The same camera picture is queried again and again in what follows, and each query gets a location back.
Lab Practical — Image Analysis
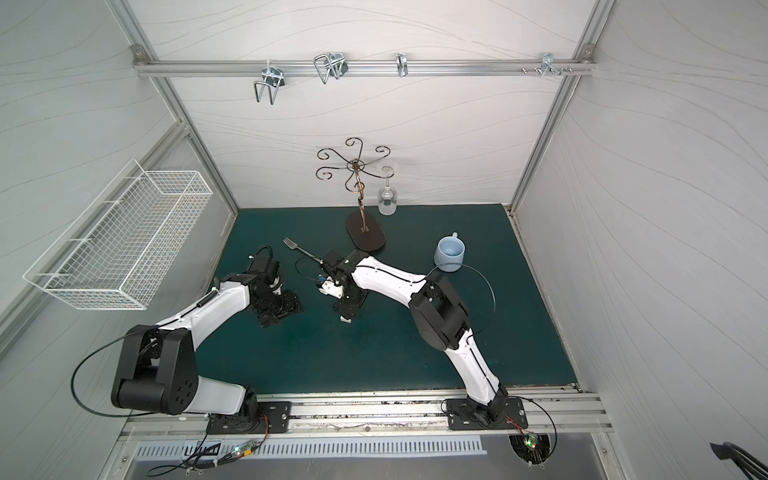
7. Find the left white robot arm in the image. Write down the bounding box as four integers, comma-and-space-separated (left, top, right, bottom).
111, 253, 301, 419

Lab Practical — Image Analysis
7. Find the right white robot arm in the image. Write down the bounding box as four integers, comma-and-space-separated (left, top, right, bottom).
317, 250, 508, 428

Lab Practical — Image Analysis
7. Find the dark oval stand base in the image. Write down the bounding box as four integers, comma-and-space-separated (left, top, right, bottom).
345, 211, 386, 253

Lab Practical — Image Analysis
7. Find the silver metal fork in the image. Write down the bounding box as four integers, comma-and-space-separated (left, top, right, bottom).
283, 237, 323, 264

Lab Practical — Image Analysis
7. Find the wine glass hanging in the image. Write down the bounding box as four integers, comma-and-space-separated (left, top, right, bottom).
378, 166, 397, 216

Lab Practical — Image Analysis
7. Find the light blue mug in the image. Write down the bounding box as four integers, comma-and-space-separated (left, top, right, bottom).
433, 232, 466, 273

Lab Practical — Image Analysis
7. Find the copper stand pole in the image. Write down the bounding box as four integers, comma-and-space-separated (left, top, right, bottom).
315, 137, 391, 212

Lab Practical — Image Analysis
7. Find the metal double hook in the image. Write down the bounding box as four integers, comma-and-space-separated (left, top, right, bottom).
254, 64, 285, 105

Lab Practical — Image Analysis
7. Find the metal angled hook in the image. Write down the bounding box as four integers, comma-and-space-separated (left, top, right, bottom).
313, 52, 349, 84

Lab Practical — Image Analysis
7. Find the small metal hook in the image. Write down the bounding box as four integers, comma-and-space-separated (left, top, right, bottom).
396, 53, 408, 78

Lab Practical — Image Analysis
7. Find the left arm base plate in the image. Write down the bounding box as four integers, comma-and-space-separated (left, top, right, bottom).
206, 401, 292, 435

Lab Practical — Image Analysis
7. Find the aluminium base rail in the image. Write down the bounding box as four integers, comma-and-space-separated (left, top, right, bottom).
119, 389, 613, 436

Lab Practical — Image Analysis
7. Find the white wire basket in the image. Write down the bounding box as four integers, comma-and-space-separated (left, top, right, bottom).
23, 159, 212, 311

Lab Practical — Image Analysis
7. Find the white slotted cable duct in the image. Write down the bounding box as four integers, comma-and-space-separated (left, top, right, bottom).
134, 435, 487, 461

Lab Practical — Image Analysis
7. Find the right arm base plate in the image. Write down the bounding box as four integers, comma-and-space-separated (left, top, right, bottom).
440, 397, 529, 431

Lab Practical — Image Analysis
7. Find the aluminium top rail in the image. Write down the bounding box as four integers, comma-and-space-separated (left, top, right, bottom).
134, 57, 597, 79

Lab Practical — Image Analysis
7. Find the metal bracket hook right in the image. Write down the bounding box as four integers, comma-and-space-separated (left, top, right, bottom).
520, 53, 572, 77

